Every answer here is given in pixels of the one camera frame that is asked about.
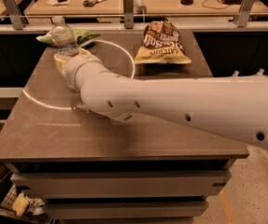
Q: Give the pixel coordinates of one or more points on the grey metal bracket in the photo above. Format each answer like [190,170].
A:
[16,18]
[242,16]
[128,13]

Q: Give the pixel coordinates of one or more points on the grey metal bracket left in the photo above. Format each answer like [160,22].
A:
[16,18]

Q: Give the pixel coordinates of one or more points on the green snack bag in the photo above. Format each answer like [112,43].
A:
[83,37]

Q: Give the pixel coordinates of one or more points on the clear sanitizer bottle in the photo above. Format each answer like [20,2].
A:
[260,72]
[235,73]

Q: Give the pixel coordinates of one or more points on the white power strip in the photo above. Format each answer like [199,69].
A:
[140,6]

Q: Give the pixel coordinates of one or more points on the clear plastic water bottle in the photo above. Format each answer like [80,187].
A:
[63,37]

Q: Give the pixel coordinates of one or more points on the grey table with drawers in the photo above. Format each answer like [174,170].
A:
[92,170]

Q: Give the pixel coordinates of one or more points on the brown yellow chip bag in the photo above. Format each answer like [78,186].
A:
[161,44]

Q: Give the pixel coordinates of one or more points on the grey metal bracket right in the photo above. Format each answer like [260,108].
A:
[242,16]

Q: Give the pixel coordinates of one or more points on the clear sanitizer bottle right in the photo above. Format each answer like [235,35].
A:
[260,72]

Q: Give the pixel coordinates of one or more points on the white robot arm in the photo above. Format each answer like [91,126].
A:
[234,107]

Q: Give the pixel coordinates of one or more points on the yellow sponge in basket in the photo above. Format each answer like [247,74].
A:
[20,204]

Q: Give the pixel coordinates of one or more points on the black handled scissors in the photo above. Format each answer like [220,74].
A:
[91,3]

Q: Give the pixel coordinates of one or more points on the grey metal bracket middle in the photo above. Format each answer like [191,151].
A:
[128,13]

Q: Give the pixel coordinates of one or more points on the clear sanitizer bottle left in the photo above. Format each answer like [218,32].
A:
[235,73]

